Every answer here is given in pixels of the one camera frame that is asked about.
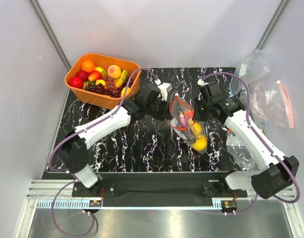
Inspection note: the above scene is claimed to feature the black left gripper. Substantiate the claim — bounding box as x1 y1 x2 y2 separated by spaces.
146 96 172 121

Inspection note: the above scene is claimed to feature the purple eggplant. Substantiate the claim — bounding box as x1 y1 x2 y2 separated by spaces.
179 111 188 128

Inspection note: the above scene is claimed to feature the clear zip bag orange zipper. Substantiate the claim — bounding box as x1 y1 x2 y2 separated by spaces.
167 93 207 154

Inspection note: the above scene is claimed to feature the yellow lemon large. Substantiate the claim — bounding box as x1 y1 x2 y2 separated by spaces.
192 134 207 151

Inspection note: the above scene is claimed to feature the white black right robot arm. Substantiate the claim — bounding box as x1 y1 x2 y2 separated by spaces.
194 82 299 199

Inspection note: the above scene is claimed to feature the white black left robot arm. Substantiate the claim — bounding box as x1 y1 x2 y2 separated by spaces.
56 83 172 196

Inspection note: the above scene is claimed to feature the filled zip bag red zipper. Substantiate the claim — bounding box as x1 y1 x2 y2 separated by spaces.
240 80 295 128

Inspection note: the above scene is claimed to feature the clear blue zip bag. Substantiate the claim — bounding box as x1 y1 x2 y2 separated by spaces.
233 49 271 94

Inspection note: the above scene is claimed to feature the yellow lemon small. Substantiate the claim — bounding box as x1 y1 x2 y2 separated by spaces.
120 87 131 97

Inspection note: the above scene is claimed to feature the green yellow banana bunch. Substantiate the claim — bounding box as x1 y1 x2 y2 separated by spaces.
114 70 128 88

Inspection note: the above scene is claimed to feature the dark purple grape bunch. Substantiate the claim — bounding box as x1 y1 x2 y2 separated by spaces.
83 76 128 98

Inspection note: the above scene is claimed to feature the pink peach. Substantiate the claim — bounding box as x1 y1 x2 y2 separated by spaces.
107 64 121 79

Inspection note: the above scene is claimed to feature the orange plastic fruit basket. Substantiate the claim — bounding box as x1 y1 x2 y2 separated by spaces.
65 53 140 109

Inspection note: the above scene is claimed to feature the dark red apple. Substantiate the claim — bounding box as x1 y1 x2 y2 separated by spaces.
75 70 90 81

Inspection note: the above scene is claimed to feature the orange fruit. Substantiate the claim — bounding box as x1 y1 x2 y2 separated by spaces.
81 60 96 73

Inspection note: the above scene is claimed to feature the bright red apple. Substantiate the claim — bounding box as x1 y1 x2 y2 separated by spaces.
68 76 84 89

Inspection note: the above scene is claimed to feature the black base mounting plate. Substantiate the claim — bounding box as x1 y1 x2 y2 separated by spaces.
72 172 247 198

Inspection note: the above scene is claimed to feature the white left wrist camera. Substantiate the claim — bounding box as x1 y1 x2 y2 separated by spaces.
157 83 172 101

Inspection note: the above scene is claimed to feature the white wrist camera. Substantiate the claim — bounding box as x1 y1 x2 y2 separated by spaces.
157 83 172 101
197 79 208 87

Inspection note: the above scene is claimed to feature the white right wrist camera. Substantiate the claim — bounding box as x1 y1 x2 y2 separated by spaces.
197 79 208 87

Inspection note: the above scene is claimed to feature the aluminium rail frame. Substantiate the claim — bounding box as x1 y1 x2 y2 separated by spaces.
17 174 304 238

